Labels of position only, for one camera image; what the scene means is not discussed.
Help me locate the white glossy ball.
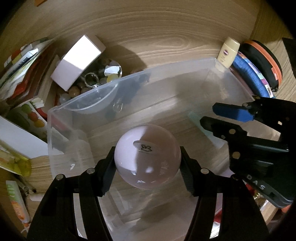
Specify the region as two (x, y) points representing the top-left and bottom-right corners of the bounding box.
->
(114, 125), (181, 189)

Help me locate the blue pencil pouch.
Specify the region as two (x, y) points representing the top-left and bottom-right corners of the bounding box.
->
(232, 51), (274, 98)

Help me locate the black orange zip case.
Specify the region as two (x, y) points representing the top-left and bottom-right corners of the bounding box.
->
(239, 40), (283, 92)

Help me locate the cream sunscreen bottle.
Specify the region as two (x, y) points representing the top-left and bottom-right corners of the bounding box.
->
(217, 37), (240, 68)

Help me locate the white paper sheet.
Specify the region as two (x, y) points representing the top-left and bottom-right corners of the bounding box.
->
(1, 116), (48, 159)

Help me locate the clear plastic storage bin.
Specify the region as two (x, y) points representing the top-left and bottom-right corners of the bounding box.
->
(47, 59), (252, 240)

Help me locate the clear plastic bowl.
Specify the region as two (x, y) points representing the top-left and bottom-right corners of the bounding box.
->
(64, 83), (119, 114)

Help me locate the pile of beads and keyring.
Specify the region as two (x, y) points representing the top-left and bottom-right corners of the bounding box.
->
(55, 57), (122, 105)

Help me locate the stack of books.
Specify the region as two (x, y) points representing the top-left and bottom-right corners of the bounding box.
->
(1, 40), (60, 142)

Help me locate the small white cardboard box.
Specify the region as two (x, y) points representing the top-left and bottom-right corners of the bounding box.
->
(51, 35), (106, 91)

